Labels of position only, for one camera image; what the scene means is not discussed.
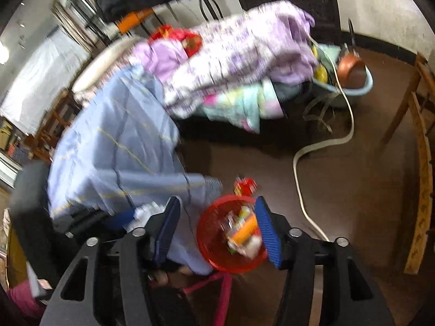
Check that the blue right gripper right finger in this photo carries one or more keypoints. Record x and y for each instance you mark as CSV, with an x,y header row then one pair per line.
x,y
269,231

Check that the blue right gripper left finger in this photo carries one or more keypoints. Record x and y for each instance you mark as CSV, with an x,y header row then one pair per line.
x,y
166,229

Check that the red patterned snack packet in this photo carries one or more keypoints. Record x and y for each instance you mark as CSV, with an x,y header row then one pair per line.
x,y
245,186

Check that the white red medicine box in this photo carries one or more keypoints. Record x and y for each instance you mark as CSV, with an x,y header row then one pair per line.
x,y
243,234

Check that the maroon left sleeve forearm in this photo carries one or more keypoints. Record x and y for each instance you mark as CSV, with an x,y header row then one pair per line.
x,y
22,298

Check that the red plastic trash basket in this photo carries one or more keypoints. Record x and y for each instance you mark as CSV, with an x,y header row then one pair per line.
x,y
210,235

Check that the left hand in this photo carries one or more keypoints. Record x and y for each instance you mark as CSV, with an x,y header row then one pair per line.
x,y
179,279

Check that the light blue checked blanket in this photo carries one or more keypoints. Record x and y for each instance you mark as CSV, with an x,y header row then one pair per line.
x,y
119,156

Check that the pastel tie-dye folded blanket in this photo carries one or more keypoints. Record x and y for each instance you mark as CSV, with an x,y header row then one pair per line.
x,y
243,106

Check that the wooden armchair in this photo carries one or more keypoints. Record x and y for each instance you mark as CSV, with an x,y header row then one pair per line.
x,y
55,121

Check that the light blue basin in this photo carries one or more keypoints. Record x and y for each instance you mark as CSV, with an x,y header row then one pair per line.
x,y
330,88

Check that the lilac garment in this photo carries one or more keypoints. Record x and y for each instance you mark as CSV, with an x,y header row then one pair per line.
x,y
161,57

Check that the white pillow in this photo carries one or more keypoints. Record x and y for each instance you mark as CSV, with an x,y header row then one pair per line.
x,y
103,61

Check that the brown pot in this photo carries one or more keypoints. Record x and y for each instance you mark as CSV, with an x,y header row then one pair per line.
x,y
351,71

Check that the purple floral quilt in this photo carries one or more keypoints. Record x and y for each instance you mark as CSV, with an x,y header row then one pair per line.
x,y
266,41

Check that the white cloth cover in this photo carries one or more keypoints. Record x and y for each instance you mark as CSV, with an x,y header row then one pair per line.
x,y
51,68

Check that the red patterned cloth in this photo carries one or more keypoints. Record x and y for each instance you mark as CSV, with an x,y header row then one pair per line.
x,y
191,42

